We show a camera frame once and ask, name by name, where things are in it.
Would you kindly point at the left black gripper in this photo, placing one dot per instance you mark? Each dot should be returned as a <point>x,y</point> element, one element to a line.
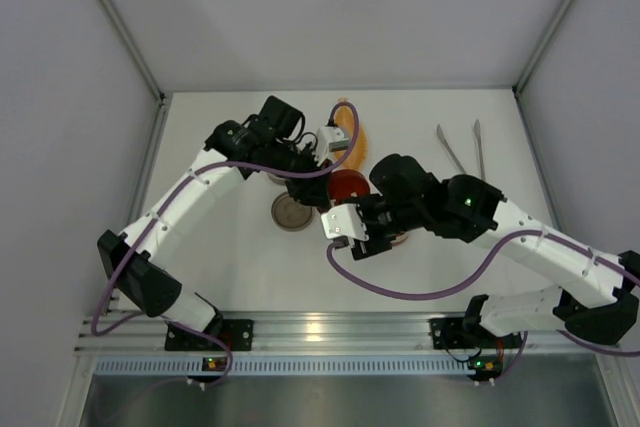
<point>310,192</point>

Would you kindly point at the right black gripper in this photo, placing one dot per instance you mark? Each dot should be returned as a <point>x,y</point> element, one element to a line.
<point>370,243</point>

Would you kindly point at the red steel lunch container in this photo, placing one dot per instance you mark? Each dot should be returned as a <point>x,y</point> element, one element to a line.
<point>400,239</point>

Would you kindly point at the brown steel lunch container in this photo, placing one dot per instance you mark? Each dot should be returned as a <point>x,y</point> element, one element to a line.
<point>276,179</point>

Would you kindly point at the red round lid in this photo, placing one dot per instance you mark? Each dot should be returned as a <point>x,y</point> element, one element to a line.
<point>347,183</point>

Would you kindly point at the brown round lid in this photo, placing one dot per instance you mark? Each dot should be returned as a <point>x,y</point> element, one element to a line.
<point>289,215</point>

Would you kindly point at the steel kitchen tongs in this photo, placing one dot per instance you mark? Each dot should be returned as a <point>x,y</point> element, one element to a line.
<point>475,146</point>

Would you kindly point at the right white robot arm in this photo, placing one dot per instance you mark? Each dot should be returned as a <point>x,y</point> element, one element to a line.
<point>589,295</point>

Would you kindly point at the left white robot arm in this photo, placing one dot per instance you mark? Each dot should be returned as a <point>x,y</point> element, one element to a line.
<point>139,260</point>

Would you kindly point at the woven bamboo boat basket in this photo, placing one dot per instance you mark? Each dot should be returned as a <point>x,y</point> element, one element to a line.
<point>345,119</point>

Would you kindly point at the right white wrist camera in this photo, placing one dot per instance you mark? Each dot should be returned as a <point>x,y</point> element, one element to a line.
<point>344,221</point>

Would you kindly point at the grey slotted cable duct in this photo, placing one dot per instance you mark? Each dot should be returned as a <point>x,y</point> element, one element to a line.
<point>288,365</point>

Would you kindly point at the left aluminium frame post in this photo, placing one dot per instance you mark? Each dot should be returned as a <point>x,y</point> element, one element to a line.
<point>128,42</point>

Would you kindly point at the aluminium frame post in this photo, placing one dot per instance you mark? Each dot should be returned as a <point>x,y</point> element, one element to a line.
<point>552,27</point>
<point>128,42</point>

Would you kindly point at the aluminium mounting rail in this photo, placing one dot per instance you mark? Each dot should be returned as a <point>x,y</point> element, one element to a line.
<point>286,332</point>

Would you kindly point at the right aluminium frame post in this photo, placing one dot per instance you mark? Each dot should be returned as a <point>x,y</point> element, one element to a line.
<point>552,27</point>

